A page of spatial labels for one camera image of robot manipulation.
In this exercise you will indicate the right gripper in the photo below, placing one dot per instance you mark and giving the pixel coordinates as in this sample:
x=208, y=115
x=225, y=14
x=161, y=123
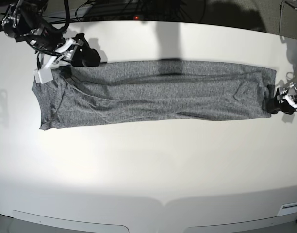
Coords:
x=75, y=51

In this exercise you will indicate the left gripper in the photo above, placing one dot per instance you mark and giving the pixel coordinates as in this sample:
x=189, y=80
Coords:
x=284, y=100

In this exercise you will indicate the grey long-sleeve T-shirt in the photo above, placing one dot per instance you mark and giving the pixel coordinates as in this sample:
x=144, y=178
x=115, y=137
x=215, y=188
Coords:
x=153, y=90

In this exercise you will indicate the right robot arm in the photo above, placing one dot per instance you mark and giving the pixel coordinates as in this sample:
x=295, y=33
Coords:
x=23, y=21

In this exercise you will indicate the black power strip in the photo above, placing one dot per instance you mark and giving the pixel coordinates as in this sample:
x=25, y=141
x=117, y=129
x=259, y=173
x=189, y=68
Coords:
x=127, y=16

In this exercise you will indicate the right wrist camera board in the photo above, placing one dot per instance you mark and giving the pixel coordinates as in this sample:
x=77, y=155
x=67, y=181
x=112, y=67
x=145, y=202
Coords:
x=43, y=75

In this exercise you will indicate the metal stand frame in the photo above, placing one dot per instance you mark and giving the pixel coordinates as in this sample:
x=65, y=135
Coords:
x=288, y=19

